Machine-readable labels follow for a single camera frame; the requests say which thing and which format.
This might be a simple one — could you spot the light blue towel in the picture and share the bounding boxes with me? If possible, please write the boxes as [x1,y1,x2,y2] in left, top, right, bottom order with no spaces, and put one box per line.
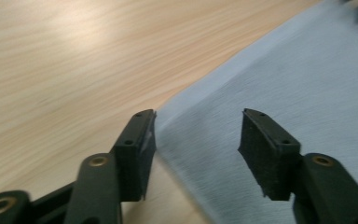
[153,0,358,224]

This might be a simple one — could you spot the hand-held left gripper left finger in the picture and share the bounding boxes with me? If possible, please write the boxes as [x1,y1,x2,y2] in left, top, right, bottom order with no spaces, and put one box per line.
[63,108,158,224]

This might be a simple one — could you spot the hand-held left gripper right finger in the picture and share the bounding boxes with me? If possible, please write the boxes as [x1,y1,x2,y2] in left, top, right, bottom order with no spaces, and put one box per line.
[237,107,358,224]

